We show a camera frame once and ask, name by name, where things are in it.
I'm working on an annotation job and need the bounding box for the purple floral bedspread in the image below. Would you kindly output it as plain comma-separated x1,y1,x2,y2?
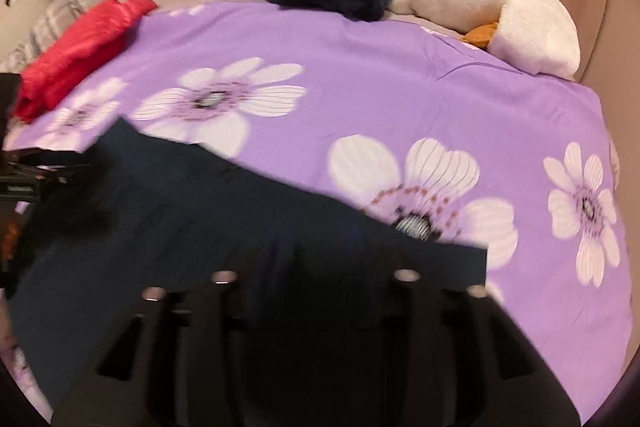
0,0,632,427

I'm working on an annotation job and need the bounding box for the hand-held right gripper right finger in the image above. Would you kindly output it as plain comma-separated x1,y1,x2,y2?
370,268,583,427

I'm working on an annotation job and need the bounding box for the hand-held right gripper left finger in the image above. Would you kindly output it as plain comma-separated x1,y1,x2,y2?
50,268,266,427

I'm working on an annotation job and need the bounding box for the red puffer garment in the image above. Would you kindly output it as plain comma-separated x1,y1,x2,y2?
12,0,160,124

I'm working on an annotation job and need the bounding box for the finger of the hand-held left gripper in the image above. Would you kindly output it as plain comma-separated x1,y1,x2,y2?
0,149,92,200

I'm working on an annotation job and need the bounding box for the dark teal zip jacket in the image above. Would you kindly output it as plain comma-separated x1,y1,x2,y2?
5,117,490,427

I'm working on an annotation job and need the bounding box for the white plush toy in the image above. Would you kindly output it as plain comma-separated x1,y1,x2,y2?
387,0,582,82

